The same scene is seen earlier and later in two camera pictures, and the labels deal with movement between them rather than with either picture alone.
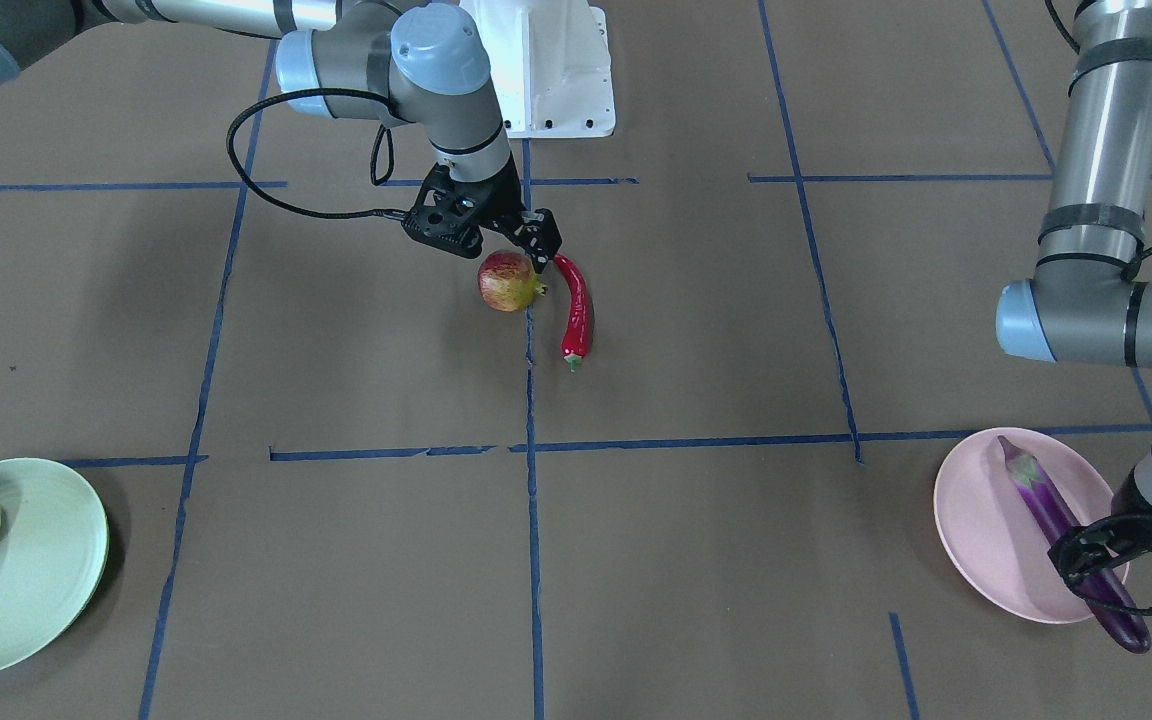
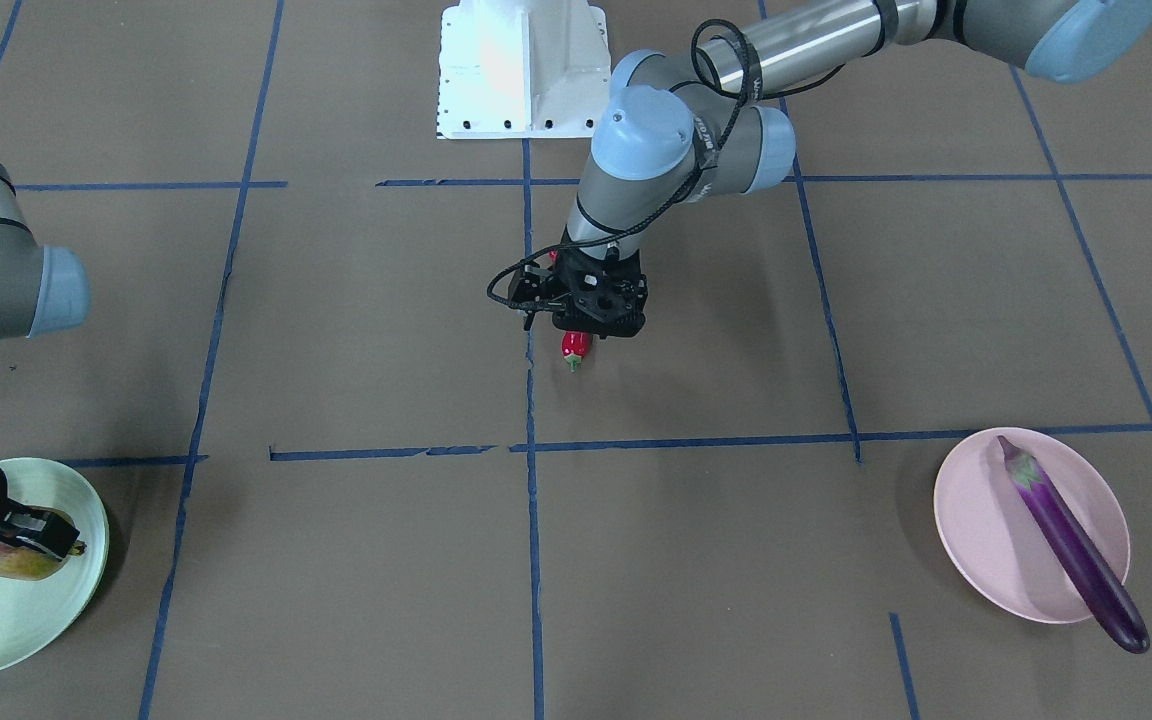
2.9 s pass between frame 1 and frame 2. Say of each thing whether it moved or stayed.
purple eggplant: stayed
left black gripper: moved
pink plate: stayed
